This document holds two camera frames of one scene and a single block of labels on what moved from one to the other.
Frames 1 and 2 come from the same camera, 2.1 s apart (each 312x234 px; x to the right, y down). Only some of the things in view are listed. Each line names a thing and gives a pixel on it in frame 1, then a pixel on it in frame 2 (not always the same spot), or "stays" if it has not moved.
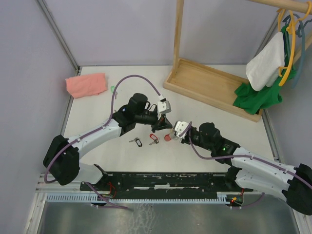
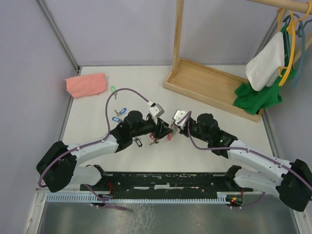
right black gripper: [185, 140] → [183, 131]
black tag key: [138, 141] stays
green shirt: [252, 101] stays
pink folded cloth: [87, 85] stays
